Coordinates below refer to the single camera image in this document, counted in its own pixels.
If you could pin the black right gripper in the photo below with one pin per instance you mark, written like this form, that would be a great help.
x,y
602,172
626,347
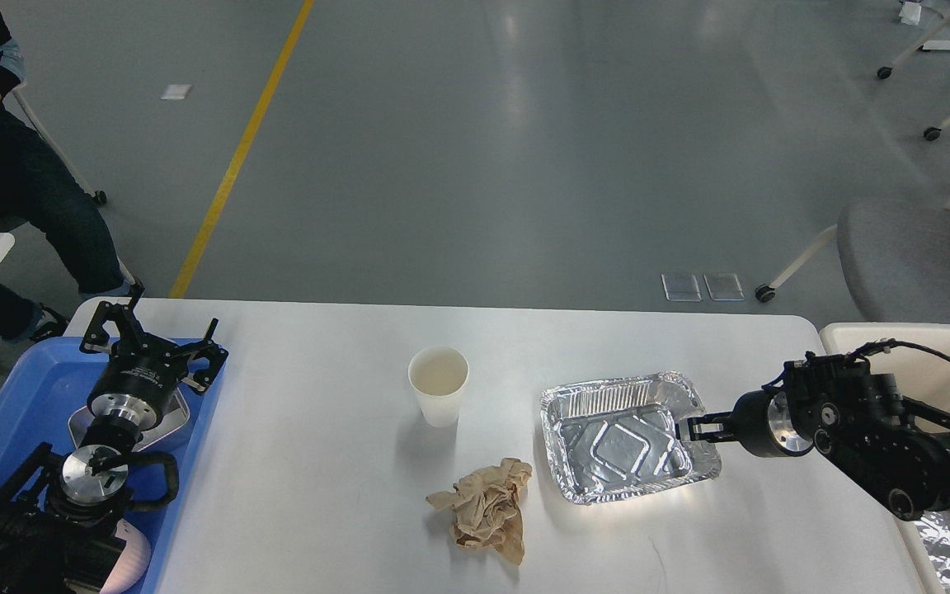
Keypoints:
x,y
760,421

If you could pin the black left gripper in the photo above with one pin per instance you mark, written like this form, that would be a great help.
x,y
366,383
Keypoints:
x,y
134,385

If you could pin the aluminium foil container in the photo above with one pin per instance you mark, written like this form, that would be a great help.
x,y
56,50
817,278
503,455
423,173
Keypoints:
x,y
608,440

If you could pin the pink ribbed mug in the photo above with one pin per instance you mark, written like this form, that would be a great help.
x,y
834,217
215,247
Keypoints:
x,y
133,561

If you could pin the brown paper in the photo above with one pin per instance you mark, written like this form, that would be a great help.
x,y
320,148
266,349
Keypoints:
x,y
486,507

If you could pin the white paper cup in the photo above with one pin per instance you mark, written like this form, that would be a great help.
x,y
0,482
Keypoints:
x,y
438,376

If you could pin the square stainless steel tray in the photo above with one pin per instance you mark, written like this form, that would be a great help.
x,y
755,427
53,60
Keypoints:
x,y
172,432

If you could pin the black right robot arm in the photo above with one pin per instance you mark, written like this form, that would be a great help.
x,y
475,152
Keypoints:
x,y
896,449

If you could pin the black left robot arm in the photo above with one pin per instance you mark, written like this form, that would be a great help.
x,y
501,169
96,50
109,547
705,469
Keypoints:
x,y
98,434

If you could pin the blue plastic tray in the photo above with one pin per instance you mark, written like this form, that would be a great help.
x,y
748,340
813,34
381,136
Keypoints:
x,y
47,385

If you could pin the clear floor plate right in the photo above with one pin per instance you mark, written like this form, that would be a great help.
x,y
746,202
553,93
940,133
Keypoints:
x,y
724,287

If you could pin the clear floor plate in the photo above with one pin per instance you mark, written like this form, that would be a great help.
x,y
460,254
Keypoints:
x,y
681,287
724,287

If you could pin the clear floor plate left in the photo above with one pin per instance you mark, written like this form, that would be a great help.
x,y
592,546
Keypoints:
x,y
681,287

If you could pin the white plastic bin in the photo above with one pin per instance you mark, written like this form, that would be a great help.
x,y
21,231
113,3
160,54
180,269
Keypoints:
x,y
919,376

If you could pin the seated person in black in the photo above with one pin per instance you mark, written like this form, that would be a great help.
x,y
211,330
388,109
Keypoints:
x,y
35,185

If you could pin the grey office chair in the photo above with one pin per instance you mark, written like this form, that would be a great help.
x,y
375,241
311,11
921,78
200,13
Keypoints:
x,y
895,258

